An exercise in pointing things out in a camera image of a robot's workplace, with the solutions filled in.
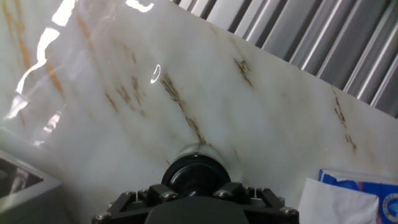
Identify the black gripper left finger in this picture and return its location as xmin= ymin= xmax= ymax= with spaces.
xmin=91 ymin=183 xmax=180 ymax=224

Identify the white marble board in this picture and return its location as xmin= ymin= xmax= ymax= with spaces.
xmin=0 ymin=0 xmax=398 ymax=224

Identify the silver metal box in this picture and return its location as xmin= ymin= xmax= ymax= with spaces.
xmin=0 ymin=151 xmax=74 ymax=224

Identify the black jar lid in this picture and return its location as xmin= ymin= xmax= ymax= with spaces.
xmin=160 ymin=154 xmax=232 ymax=197

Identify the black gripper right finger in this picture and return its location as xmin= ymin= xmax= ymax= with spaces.
xmin=213 ymin=183 xmax=300 ymax=224

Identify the blue tissue pack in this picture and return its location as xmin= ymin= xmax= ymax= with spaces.
xmin=297 ymin=169 xmax=398 ymax=224

